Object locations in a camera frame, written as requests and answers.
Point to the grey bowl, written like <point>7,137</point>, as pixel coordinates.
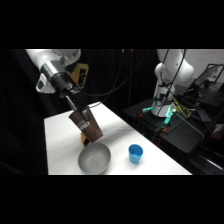
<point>94,159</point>

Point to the white board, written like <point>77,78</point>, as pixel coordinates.
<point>208,57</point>

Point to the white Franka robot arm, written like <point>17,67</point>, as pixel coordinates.
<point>170,73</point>

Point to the black robot stand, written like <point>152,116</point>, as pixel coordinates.
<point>181,133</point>

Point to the yellow wrist camera mount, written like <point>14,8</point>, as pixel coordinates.
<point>81,75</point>

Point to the blue plastic cup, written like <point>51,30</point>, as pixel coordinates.
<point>135,154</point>

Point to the brown paper cup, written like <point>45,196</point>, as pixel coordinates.
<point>88,128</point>

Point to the black laptop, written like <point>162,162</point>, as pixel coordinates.
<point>210,77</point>

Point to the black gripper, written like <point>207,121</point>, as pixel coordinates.
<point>63,85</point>

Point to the yellow and black toy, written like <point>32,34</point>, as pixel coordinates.
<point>84,139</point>

